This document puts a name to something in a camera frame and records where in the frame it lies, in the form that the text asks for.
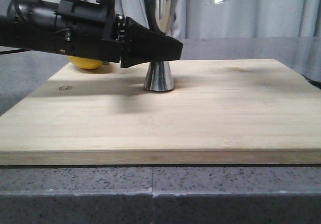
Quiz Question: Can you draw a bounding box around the steel double jigger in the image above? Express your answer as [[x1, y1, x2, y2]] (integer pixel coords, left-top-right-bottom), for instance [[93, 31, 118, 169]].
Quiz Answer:
[[143, 0, 178, 92]]

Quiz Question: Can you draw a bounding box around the grey curtain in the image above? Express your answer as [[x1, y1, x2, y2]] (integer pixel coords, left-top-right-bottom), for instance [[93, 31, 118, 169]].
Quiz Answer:
[[15, 0, 321, 40]]

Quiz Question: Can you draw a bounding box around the bamboo cutting board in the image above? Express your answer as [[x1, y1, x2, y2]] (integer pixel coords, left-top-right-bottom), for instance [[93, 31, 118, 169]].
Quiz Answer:
[[1, 59, 320, 165]]

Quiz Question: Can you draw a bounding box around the yellow lemon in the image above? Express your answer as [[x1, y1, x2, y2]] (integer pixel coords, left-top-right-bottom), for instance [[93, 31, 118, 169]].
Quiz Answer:
[[67, 56, 103, 70]]

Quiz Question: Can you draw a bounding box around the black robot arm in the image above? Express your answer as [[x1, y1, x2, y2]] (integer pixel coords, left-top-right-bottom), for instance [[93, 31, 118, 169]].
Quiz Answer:
[[1, 0, 183, 68]]

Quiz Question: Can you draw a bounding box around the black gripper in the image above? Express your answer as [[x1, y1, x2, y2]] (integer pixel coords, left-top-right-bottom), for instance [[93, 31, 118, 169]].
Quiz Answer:
[[55, 0, 183, 68]]

